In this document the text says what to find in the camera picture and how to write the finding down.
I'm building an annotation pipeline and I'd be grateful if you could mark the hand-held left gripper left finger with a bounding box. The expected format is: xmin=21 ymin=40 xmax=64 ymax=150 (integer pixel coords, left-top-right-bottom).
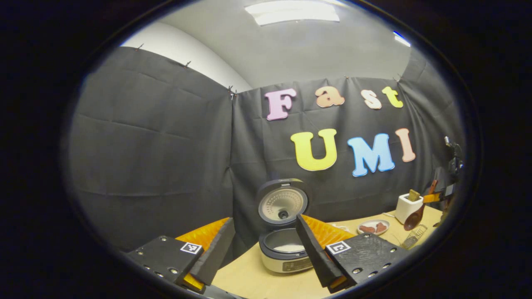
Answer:
xmin=126 ymin=217 xmax=236 ymax=294

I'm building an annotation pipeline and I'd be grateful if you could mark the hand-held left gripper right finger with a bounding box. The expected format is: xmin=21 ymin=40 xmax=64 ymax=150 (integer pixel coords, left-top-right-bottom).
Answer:
xmin=294 ymin=214 xmax=410 ymax=294

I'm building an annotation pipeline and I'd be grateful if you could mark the brown wooden spoon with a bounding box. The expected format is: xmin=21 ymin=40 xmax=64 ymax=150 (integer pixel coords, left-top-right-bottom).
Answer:
xmin=404 ymin=179 xmax=438 ymax=231

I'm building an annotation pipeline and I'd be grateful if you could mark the wire metal chopstick holder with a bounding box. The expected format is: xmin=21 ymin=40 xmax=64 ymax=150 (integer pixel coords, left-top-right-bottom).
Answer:
xmin=401 ymin=224 xmax=428 ymax=250

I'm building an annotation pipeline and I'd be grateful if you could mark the grey silver rice cooker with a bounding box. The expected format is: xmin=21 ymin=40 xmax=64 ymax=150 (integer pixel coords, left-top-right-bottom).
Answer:
xmin=256 ymin=178 xmax=316 ymax=274

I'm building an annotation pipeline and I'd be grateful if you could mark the white toaster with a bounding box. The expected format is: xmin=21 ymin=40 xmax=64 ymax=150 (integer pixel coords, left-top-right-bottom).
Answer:
xmin=394 ymin=193 xmax=424 ymax=225

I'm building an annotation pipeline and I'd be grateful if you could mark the white round plate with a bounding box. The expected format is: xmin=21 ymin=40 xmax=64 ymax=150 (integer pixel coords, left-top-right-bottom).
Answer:
xmin=357 ymin=219 xmax=390 ymax=235

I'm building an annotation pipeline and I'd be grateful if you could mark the large ceiling light panel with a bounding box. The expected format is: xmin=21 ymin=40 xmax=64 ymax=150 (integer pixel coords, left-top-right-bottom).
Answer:
xmin=244 ymin=0 xmax=340 ymax=26

